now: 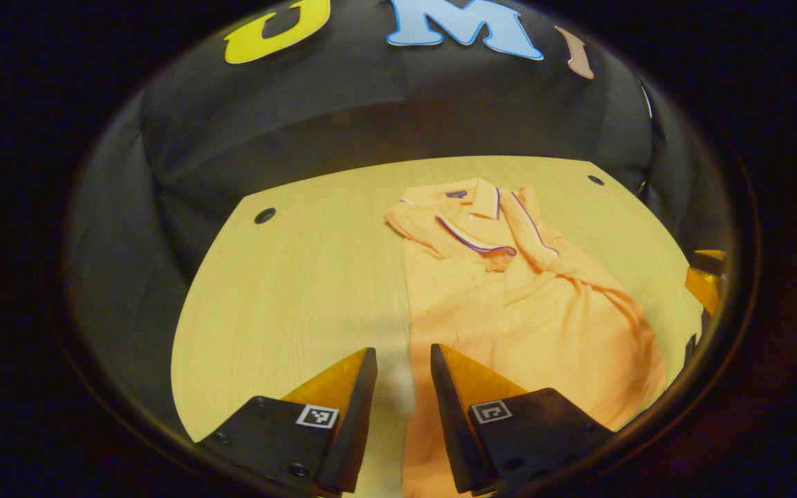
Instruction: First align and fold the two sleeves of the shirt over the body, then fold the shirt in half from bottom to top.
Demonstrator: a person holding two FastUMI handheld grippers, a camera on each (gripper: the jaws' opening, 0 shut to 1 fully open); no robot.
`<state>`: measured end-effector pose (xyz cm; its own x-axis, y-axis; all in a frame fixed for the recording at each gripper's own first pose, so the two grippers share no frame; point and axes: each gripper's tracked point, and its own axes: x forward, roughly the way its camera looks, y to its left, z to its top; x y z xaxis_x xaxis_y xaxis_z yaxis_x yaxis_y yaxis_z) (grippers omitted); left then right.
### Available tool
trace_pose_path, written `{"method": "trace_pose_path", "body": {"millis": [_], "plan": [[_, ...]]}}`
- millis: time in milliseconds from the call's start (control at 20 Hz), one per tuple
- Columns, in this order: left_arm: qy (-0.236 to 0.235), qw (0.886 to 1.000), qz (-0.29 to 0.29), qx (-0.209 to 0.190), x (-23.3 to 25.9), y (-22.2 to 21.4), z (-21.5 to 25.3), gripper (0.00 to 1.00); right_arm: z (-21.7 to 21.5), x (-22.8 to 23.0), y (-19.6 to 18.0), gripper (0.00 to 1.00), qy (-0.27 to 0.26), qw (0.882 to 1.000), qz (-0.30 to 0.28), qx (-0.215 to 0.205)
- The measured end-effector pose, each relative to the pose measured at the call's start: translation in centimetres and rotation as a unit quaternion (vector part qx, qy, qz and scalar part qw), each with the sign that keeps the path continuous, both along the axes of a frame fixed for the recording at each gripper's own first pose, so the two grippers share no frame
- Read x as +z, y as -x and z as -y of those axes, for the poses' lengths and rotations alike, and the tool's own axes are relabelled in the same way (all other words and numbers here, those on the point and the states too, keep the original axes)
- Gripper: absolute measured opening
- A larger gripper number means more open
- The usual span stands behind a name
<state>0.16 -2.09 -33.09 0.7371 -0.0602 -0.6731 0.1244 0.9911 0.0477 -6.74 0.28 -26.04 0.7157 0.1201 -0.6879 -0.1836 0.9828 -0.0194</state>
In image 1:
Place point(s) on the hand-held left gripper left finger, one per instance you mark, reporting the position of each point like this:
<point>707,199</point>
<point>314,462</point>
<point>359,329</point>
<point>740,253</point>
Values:
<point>353,429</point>

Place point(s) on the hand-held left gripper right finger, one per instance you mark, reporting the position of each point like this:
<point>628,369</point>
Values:
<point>457,429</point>

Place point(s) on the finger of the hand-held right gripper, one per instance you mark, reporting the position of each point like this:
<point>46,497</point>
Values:
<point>706,283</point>

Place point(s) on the orange T-shirt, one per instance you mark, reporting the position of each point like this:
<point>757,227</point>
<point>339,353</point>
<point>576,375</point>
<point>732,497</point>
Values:
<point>523,325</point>

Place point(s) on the black backdrop cloth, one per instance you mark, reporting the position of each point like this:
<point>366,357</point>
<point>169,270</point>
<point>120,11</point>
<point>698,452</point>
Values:
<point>371,117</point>

